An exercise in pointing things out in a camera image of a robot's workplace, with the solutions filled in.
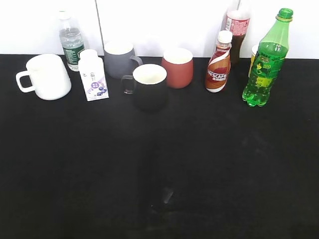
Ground cola bottle red label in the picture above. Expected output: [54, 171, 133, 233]
[222, 0, 251, 65]

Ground yellow cup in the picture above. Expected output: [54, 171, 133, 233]
[248, 44, 259, 77]

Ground green soda bottle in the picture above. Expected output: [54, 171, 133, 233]
[242, 8, 293, 107]

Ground black ceramic mug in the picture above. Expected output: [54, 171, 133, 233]
[121, 64, 168, 112]

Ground clear water bottle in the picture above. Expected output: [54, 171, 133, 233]
[58, 10, 84, 72]

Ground white blueberry milk carton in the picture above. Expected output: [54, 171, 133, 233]
[78, 49, 109, 102]

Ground grey ceramic mug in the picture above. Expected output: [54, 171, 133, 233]
[104, 40, 143, 79]

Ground red ceramic cup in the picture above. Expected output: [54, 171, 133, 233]
[161, 48, 193, 89]

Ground white ceramic mug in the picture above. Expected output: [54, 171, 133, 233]
[15, 54, 71, 101]

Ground Nescafe coffee bottle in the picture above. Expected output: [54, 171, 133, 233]
[205, 30, 232, 93]

